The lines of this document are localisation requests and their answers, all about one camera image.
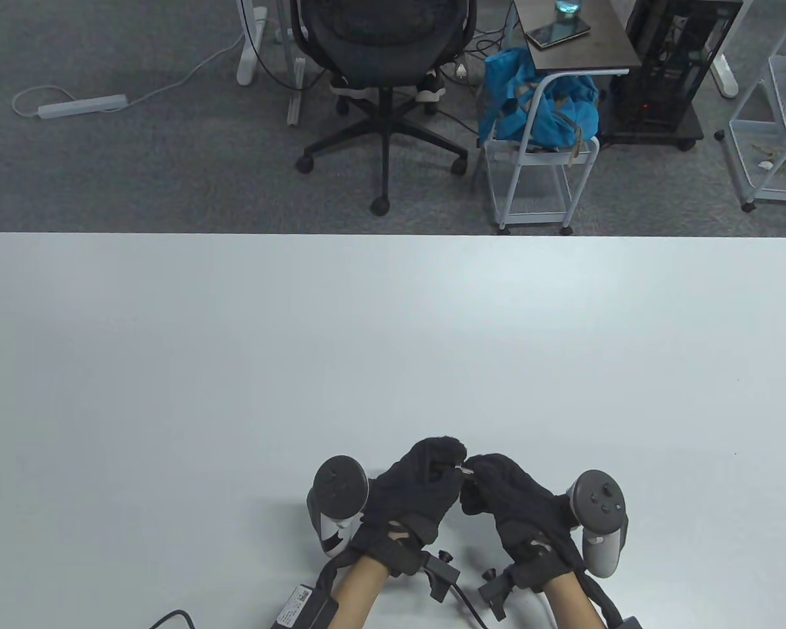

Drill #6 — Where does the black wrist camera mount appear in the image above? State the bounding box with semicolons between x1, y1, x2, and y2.
478;569;518;622
424;550;460;603

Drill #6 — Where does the black braided cable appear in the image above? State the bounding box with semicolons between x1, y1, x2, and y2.
575;573;623;623
313;549;358;594

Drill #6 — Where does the white power cable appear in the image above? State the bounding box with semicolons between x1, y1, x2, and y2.
11;29;246;119

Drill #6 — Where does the black computer tower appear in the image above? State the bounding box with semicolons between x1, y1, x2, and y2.
612;0;744;128

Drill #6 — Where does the thin white desk leg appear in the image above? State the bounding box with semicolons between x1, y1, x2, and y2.
278;0;309;126

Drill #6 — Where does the black box with white label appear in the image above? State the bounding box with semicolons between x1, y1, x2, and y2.
272;580;338;629

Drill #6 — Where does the white side table dark top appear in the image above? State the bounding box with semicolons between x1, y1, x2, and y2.
483;0;643;237

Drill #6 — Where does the black wheeled stand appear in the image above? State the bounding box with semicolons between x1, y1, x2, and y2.
596;105;705;153

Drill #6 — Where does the black smartphone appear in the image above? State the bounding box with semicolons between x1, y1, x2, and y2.
525;20;592;49

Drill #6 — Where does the black mesh office chair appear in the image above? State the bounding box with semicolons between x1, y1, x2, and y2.
290;0;479;217

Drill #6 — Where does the blue fabric bag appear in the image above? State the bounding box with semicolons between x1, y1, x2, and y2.
478;47;601;150

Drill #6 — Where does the person's left hand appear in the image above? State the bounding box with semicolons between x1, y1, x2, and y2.
348;438;469;577

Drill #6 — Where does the white power strip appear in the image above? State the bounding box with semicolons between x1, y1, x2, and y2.
37;94;130;121

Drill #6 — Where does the white wire shelf cart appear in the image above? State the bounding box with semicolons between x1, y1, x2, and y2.
715;0;786;214

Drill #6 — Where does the person's left forearm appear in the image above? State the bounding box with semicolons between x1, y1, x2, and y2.
327;554;394;629

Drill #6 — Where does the person's right hand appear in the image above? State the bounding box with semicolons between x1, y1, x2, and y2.
460;453;587;594

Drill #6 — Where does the person's right forearm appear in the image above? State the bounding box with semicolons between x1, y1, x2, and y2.
540;577;607;629

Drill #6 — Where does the black round-top controller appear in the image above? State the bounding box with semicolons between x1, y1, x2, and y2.
567;468;629;579
307;455;371;558

